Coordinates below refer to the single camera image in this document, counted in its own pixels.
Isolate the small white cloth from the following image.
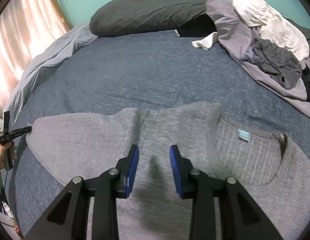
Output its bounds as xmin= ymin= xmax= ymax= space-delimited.
xmin=191 ymin=32 xmax=219 ymax=50

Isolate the black garment with white tag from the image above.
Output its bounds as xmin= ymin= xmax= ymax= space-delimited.
xmin=177 ymin=14 xmax=217 ymax=37

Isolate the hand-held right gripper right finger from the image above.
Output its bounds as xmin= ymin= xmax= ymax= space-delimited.
xmin=169 ymin=144 xmax=283 ymax=240

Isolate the person's left hand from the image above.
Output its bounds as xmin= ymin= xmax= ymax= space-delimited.
xmin=0 ymin=142 xmax=17 ymax=178

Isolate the white shirt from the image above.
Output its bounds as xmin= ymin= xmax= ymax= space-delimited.
xmin=230 ymin=0 xmax=310 ymax=62

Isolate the dark grey crumpled garment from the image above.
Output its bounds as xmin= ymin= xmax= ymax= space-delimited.
xmin=251 ymin=38 xmax=303 ymax=90

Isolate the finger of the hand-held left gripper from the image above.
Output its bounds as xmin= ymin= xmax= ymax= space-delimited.
xmin=10 ymin=127 xmax=32 ymax=138

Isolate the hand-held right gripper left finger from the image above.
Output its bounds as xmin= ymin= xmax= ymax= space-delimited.
xmin=25 ymin=145 xmax=140 ymax=240

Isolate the pink curtain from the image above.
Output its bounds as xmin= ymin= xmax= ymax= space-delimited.
xmin=0 ymin=0 xmax=70 ymax=120

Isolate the pile of mixed clothes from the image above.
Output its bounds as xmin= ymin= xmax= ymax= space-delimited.
xmin=207 ymin=0 xmax=310 ymax=120

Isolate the colourful floor clutter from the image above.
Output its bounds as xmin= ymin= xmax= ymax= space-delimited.
xmin=0 ymin=197 xmax=23 ymax=230

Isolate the grey knit sweater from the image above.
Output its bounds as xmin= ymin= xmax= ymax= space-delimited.
xmin=26 ymin=101 xmax=310 ymax=240

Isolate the light grey blanket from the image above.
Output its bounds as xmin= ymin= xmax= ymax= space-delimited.
xmin=4 ymin=25 xmax=98 ymax=125

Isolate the black cable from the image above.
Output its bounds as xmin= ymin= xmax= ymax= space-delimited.
xmin=0 ymin=169 xmax=13 ymax=215

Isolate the long dark grey pillow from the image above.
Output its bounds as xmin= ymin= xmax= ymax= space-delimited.
xmin=89 ymin=0 xmax=213 ymax=37

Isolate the wooden window frame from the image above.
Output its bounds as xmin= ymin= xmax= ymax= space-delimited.
xmin=48 ymin=0 xmax=72 ymax=30

